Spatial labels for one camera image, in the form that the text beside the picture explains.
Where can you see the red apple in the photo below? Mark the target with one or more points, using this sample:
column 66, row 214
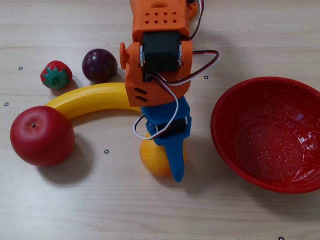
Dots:
column 42, row 137

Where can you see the yellow banana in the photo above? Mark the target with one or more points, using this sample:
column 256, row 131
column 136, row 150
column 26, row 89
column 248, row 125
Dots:
column 95, row 97

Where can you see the dark purple plum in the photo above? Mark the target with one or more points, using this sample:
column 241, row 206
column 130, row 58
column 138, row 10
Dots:
column 100, row 65

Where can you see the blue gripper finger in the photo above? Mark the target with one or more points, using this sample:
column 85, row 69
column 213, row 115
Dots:
column 176, row 160

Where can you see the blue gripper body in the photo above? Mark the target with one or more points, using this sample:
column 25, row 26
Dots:
column 163, row 115

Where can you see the yellow orange peach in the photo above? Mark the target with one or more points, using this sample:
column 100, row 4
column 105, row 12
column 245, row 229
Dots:
column 155, row 160

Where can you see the red strawberry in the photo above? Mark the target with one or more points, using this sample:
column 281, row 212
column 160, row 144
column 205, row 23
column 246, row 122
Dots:
column 56, row 75

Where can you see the red speckled bowl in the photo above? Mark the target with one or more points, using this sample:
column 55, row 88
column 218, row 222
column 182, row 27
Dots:
column 270, row 140

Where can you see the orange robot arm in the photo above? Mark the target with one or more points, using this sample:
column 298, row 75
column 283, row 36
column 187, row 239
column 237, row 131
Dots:
column 160, row 22

